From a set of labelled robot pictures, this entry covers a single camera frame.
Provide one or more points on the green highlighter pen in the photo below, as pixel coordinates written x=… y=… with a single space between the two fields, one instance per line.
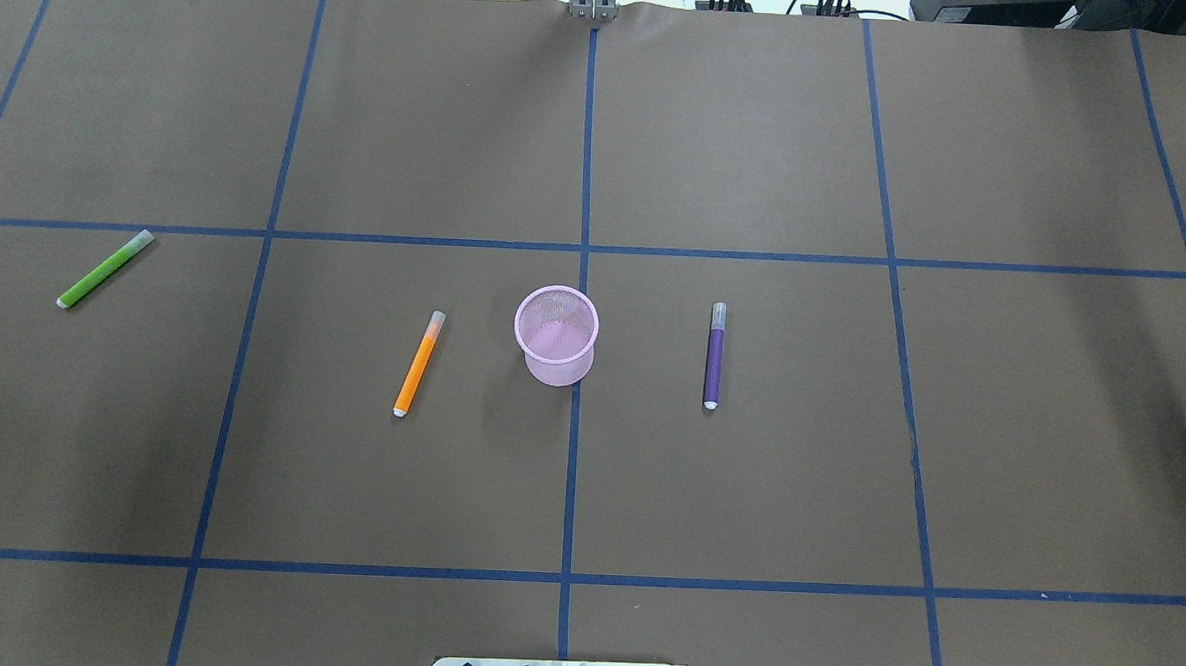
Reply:
x=104 y=270

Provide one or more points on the black box device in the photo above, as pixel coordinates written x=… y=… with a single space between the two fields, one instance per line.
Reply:
x=1167 y=17

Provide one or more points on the purple highlighter pen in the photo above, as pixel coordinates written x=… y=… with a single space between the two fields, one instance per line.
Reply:
x=712 y=387

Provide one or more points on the orange highlighter pen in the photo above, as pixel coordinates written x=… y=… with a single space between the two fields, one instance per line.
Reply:
x=416 y=371

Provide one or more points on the pink mesh pen holder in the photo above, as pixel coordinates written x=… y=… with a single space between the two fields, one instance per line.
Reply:
x=556 y=328

